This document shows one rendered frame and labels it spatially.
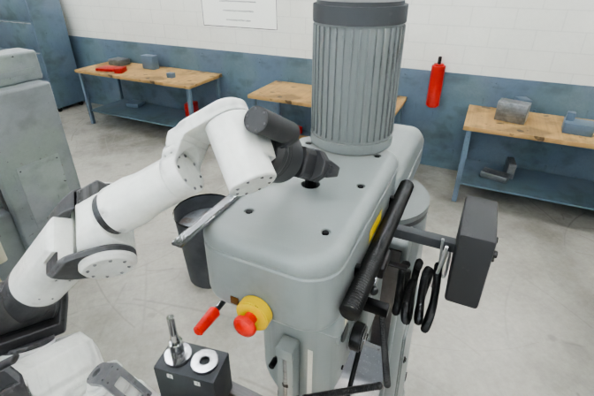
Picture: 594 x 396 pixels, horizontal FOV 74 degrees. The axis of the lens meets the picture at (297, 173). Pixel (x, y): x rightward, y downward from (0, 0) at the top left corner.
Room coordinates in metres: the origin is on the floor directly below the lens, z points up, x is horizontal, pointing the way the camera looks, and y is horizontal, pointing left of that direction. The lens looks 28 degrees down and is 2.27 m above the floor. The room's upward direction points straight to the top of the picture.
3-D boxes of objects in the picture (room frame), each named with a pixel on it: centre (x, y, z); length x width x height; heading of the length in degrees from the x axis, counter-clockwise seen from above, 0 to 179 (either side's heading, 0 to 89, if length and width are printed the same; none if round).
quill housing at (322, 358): (0.68, -0.03, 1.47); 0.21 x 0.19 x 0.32; 65
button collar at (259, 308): (0.47, 0.07, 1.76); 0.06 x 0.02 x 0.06; 65
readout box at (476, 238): (0.80, -0.46, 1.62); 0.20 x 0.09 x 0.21; 155
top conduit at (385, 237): (0.64, -0.17, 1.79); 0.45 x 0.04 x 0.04; 155
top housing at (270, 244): (0.69, -0.03, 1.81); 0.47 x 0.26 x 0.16; 155
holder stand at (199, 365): (0.88, 0.36, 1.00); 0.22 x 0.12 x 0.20; 75
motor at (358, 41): (0.90, -0.13, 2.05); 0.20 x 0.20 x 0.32
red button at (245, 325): (0.45, 0.08, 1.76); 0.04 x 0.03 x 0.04; 65
